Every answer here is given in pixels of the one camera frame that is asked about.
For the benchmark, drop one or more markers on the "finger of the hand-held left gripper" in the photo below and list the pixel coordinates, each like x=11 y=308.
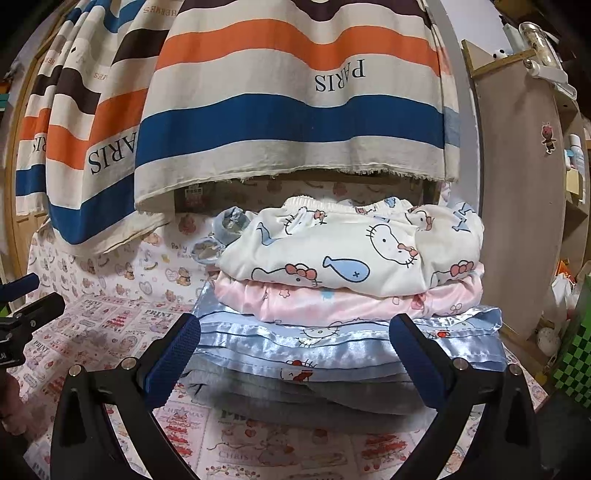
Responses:
x=21 y=285
x=37 y=311

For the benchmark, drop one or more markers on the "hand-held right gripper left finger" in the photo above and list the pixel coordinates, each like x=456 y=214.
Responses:
x=173 y=357

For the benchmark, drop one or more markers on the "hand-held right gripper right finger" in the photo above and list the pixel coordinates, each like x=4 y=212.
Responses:
x=418 y=357

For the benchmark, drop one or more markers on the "white cat-print pants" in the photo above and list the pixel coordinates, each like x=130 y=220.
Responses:
x=346 y=249

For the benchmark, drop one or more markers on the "printed bed sheet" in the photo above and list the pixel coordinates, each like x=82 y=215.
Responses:
x=115 y=314

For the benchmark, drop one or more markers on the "blue satin garment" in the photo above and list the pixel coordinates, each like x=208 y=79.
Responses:
x=258 y=341

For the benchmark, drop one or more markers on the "pink garment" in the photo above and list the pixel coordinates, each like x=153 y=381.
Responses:
x=323 y=300

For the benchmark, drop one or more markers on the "grey garment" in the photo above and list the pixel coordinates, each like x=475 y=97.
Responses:
x=277 y=397

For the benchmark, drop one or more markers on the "white spotted ball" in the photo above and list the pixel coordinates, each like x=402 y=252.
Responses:
x=547 y=340

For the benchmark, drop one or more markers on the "blue patterned cloth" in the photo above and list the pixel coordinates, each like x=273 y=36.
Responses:
x=231 y=221

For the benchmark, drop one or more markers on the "green checkered bag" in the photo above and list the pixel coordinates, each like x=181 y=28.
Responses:
x=575 y=350

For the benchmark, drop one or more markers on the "wooden shelf cabinet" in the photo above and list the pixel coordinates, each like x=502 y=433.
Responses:
x=512 y=207

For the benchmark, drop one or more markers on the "bear sticker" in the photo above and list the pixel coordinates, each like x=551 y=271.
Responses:
x=548 y=137

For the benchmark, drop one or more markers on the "white bottle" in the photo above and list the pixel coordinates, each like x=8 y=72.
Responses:
x=575 y=154

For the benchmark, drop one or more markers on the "striped curtain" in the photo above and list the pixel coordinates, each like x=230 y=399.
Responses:
x=277 y=115

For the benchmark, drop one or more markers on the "small panda toy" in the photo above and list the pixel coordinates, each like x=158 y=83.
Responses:
x=497 y=54

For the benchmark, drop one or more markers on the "white bed frame post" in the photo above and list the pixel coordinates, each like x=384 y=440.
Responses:
x=466 y=138

